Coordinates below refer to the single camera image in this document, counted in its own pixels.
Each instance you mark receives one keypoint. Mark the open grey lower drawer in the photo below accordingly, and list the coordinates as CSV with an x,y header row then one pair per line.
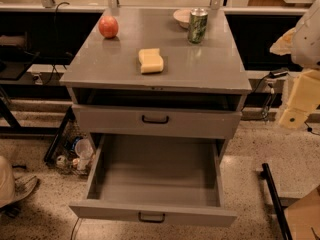
x,y
152,179

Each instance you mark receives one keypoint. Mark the black power adapter with cable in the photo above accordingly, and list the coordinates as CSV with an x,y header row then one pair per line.
x,y
265,95

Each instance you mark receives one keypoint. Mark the white bowl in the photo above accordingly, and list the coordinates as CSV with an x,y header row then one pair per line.
x,y
182,16

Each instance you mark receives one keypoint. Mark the grey sneaker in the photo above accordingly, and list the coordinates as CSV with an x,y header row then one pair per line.
x,y
14,190

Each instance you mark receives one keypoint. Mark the black table leg left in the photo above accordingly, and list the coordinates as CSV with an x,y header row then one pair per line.
x,y
14,128

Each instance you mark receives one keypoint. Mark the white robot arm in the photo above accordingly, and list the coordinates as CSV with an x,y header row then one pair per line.
x,y
303,44

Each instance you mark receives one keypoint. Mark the wooden board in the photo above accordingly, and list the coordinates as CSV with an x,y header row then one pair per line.
x,y
303,217

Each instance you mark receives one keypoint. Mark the black metal frame right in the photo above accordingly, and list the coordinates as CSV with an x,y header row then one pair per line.
x,y
267,176

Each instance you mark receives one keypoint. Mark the wire basket with clutter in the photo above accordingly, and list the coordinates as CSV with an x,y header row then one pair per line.
x,y
65,159

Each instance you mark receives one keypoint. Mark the clear plastic cup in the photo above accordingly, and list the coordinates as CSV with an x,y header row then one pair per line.
x,y
84,151

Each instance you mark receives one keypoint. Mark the grey drawer cabinet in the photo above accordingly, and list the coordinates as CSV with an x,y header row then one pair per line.
x,y
205,76

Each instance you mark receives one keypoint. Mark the yellow sponge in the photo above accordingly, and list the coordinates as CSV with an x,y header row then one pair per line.
x,y
150,60

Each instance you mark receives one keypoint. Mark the closed grey upper drawer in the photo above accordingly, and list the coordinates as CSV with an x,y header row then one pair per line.
x,y
157,122

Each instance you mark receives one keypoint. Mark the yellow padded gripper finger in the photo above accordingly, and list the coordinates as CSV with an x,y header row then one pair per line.
x,y
303,100

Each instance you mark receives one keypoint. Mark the red apple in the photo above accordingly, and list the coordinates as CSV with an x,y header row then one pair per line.
x,y
108,27

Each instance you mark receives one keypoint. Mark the green soda can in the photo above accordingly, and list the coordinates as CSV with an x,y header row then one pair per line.
x,y
197,25

